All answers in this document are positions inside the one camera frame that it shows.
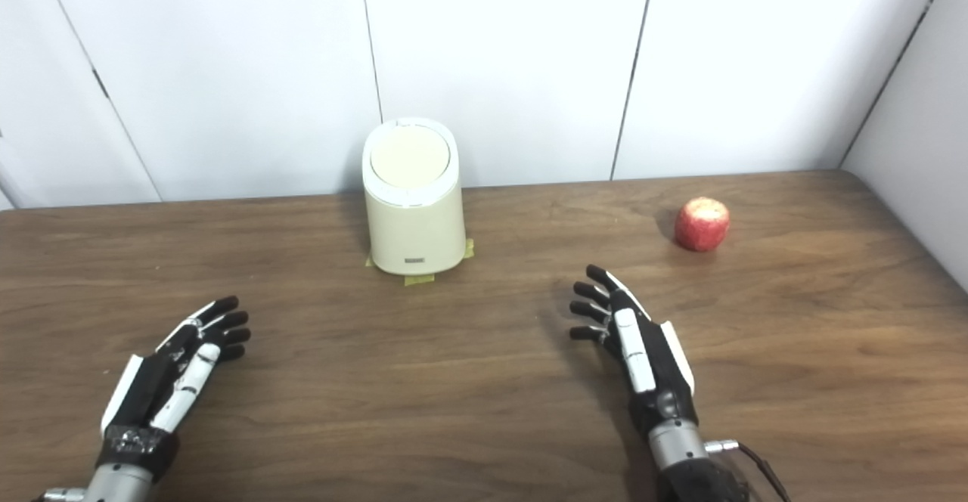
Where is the cream-colored round bin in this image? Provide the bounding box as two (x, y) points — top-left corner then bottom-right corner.
(361, 117), (467, 276)

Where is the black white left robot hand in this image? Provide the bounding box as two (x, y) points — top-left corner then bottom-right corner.
(98, 296), (252, 482)

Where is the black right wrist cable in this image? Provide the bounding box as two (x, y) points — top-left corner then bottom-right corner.
(705, 439), (792, 502)

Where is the red apple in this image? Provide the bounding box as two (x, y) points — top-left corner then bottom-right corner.
(674, 197), (731, 253)

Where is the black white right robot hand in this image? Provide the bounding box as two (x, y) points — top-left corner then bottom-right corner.
(569, 264), (700, 441)

